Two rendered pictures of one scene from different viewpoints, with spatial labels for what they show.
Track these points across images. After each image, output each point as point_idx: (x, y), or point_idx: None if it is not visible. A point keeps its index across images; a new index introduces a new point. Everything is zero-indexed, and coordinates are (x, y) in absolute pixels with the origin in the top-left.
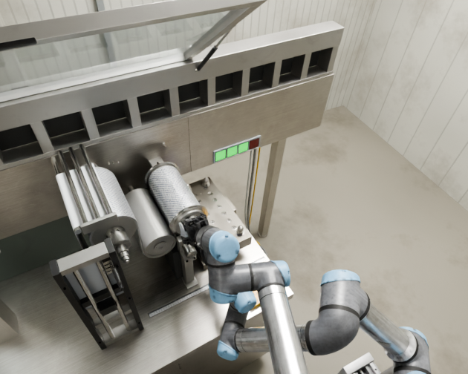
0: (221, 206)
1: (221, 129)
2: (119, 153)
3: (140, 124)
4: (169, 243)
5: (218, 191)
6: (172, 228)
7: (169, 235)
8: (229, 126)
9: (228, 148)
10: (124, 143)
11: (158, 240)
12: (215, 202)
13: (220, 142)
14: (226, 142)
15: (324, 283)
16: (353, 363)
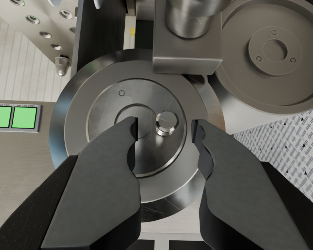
0: (25, 17)
1: (16, 177)
2: (198, 198)
3: (155, 242)
4: (236, 41)
5: (37, 45)
6: (215, 124)
7: (234, 96)
8: None
9: (6, 128)
10: (188, 217)
11: (276, 92)
12: (44, 30)
13: (22, 146)
14: (9, 143)
15: None
16: None
